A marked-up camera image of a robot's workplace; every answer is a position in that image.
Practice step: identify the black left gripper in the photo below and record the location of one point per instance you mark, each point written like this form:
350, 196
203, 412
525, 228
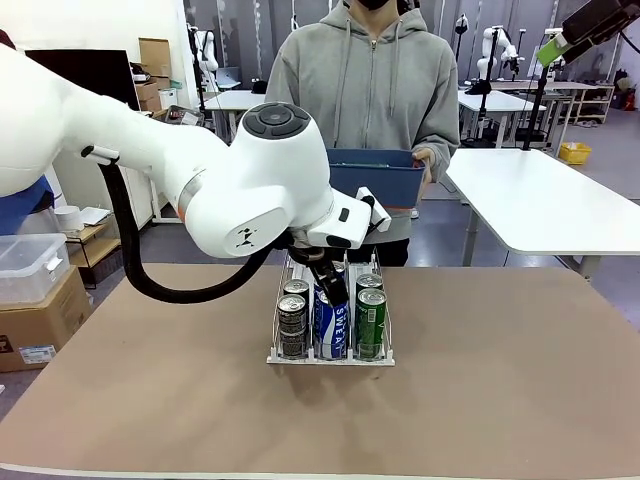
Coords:
307, 250

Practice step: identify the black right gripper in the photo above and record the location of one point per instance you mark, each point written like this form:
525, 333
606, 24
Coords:
595, 22

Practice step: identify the blue Pocari Sweat can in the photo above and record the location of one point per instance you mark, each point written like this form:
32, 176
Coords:
341, 266
331, 330

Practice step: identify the blue plastic bin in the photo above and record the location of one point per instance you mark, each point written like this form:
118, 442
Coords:
380, 180

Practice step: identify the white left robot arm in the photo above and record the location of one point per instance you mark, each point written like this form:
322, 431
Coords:
150, 150

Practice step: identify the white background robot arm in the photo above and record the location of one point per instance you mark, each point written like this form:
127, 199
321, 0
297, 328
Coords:
206, 47
492, 50

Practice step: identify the person left forearm grey sleeve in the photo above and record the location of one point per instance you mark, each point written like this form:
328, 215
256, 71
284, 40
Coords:
445, 155

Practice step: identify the person left hand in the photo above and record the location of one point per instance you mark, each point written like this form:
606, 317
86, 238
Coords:
428, 157

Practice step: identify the black coffee can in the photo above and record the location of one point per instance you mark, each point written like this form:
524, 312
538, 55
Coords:
296, 287
293, 330

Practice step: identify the green cider can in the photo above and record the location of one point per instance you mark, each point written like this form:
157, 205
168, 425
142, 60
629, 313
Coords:
371, 330
370, 281

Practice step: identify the long wooden shelf desk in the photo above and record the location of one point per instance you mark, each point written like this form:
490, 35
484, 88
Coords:
575, 86

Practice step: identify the black tripod stand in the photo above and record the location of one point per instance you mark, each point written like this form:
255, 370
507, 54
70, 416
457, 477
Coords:
535, 115

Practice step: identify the yellow plastic basket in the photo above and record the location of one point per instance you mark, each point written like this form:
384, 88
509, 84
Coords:
575, 154

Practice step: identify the large white table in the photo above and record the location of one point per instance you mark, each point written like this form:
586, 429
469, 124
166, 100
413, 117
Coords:
550, 215

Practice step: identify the person in grey hoodie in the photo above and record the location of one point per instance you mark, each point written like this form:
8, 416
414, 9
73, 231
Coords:
370, 90

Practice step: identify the white cabinet wooden top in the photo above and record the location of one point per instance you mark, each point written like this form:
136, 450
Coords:
142, 200

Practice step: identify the small white table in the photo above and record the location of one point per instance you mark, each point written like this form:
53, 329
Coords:
235, 99

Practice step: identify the clear tray with items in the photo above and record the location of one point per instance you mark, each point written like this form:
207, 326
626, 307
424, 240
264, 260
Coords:
184, 116

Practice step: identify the grey laptop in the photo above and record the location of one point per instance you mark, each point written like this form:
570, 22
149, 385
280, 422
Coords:
227, 77

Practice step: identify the white lidded bin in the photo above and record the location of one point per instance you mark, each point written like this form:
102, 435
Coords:
168, 97

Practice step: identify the white paper roll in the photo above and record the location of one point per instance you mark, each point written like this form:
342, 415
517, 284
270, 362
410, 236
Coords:
69, 219

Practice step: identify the brown cardboard box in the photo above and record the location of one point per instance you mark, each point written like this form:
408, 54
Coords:
45, 325

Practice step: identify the stacked cardboard boxes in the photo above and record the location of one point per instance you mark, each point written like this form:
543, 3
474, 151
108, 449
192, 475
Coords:
152, 60

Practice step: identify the clear plastic storage box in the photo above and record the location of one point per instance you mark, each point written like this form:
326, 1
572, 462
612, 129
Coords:
30, 265

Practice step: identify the black computer monitor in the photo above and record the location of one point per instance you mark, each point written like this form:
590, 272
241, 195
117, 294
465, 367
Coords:
100, 70

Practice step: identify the blue cloth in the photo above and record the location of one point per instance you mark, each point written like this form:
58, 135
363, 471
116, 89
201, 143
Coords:
20, 215

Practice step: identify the dark red jacket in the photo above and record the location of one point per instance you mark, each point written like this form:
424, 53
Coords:
5, 39

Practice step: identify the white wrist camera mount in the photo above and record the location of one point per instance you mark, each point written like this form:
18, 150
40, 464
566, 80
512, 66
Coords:
376, 212

